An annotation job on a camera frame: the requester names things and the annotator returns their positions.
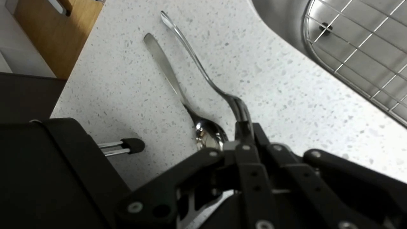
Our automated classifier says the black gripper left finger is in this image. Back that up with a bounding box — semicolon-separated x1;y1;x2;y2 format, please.
116;142;277;229

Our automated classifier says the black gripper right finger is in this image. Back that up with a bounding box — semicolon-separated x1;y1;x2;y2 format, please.
255;124;407;229

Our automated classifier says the silver spoon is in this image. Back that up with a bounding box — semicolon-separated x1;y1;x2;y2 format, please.
144;33;228;150

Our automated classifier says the silver fork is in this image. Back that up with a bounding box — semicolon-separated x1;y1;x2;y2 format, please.
160;10;255;137

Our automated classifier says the metal sink grid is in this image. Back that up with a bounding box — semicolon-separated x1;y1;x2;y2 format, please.
302;0;407;125

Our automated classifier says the wooden cabinet front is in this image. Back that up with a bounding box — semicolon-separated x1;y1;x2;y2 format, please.
15;0;106;80

